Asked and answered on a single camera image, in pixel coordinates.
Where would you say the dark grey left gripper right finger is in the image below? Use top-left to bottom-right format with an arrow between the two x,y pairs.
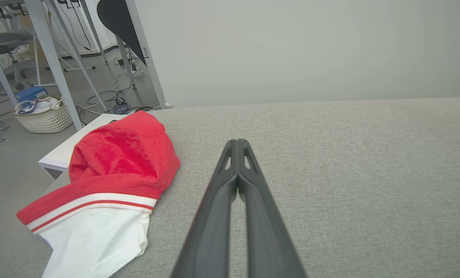
238,139 -> 307,278

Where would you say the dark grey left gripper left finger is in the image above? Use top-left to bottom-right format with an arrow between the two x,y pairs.
171,139 -> 239,278

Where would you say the red white basketball jersey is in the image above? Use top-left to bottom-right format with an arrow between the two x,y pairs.
17,110 -> 181,278

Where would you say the grey fabric sofa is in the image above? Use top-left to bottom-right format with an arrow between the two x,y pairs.
0,97 -> 460,278

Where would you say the white metal instrument case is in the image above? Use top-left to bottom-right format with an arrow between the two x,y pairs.
38,113 -> 128,172

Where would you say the white woven laundry basket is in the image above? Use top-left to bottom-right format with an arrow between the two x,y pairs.
12,98 -> 74,134

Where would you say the white cloth bundle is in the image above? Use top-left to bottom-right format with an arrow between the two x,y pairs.
15,97 -> 59,115

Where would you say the blue box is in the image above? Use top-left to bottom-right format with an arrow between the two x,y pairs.
14,86 -> 49,103

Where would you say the dark curved panel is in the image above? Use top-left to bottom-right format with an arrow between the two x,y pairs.
97,0 -> 147,66

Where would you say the thick white table leg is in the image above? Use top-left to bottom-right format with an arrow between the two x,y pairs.
23,0 -> 84,131

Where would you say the grey office chair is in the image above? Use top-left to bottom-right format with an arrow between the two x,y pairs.
0,30 -> 36,92

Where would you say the floor cable bundle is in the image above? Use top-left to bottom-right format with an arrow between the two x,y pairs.
75,58 -> 165,116

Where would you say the grey partition post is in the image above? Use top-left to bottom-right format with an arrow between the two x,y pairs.
126,0 -> 173,109

